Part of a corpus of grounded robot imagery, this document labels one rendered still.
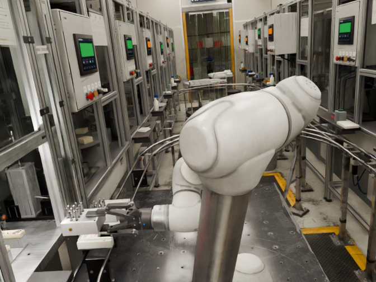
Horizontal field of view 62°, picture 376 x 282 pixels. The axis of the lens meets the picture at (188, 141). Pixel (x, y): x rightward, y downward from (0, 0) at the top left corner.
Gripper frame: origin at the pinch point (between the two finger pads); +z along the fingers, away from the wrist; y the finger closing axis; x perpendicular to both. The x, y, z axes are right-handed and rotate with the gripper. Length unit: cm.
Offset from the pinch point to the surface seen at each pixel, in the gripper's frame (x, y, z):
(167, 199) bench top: -83, -35, -14
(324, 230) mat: -140, -99, -137
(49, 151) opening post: -18.6, 20.6, 21.9
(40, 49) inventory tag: -28, 60, 22
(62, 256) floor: -124, -105, 85
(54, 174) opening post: -18.5, 11.0, 21.7
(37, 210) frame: -27.4, -9.5, 37.7
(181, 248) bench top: -31, -35, -26
